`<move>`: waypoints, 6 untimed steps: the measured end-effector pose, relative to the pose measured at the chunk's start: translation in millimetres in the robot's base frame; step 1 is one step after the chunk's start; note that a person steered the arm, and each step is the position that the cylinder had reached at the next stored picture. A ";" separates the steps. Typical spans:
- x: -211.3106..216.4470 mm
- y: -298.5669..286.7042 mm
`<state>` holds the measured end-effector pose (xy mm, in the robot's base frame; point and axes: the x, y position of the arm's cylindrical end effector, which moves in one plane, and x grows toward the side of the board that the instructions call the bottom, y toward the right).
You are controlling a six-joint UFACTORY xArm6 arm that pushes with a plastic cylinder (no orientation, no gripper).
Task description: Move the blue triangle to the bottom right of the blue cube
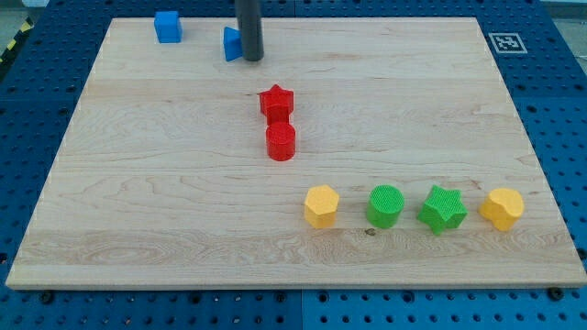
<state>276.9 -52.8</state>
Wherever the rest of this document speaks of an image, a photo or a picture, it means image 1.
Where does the blue triangle block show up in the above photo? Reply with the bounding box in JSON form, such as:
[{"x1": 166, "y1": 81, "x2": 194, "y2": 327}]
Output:
[{"x1": 223, "y1": 27, "x2": 243, "y2": 61}]

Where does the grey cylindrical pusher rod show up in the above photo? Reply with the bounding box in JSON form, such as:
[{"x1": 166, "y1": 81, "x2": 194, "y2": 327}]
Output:
[{"x1": 235, "y1": 0, "x2": 264, "y2": 61}]

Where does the yellow heart block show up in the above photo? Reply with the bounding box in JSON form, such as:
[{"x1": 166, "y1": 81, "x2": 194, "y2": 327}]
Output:
[{"x1": 478, "y1": 188, "x2": 525, "y2": 232}]

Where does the yellow hexagon block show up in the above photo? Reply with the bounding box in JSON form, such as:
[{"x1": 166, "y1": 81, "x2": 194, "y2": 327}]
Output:
[{"x1": 304, "y1": 185, "x2": 339, "y2": 228}]

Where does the red star block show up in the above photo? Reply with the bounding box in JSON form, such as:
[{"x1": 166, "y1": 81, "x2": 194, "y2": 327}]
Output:
[{"x1": 258, "y1": 84, "x2": 294, "y2": 126}]

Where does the wooden board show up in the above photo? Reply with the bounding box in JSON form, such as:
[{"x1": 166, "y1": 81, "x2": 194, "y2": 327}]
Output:
[{"x1": 6, "y1": 17, "x2": 586, "y2": 291}]

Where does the yellow black hazard tape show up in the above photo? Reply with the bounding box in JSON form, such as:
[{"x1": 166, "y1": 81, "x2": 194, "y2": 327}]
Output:
[{"x1": 1, "y1": 16, "x2": 34, "y2": 64}]

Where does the green cylinder block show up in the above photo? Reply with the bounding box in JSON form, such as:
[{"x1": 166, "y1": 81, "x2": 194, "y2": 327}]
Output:
[{"x1": 366, "y1": 185, "x2": 404, "y2": 228}]

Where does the red cylinder block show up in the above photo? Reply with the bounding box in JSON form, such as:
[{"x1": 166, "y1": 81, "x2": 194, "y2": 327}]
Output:
[{"x1": 266, "y1": 122, "x2": 296, "y2": 161}]

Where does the blue cube block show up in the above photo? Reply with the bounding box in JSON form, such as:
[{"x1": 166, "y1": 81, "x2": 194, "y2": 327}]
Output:
[{"x1": 154, "y1": 11, "x2": 183, "y2": 43}]

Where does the white fiducial marker tag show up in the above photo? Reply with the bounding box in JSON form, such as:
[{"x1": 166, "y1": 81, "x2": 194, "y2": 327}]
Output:
[{"x1": 489, "y1": 32, "x2": 527, "y2": 54}]

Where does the green star block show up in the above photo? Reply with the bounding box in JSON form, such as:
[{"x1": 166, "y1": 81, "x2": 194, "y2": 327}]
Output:
[{"x1": 416, "y1": 185, "x2": 469, "y2": 236}]

